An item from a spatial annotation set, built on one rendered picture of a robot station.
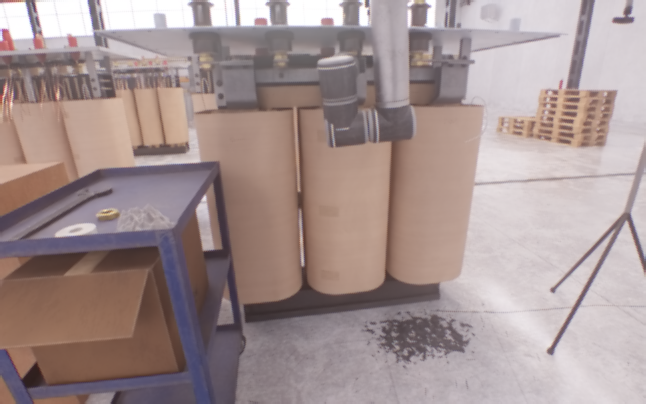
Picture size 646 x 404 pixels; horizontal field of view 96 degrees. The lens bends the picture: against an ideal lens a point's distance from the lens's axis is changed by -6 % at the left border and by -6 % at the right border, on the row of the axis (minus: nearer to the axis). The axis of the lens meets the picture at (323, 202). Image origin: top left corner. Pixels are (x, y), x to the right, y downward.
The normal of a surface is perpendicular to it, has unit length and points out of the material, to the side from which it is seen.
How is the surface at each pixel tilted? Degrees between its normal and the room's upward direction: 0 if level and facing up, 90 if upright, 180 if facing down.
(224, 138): 90
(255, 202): 90
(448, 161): 90
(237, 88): 90
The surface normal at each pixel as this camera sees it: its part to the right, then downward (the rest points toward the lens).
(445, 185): 0.15, 0.33
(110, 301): 0.05, -0.70
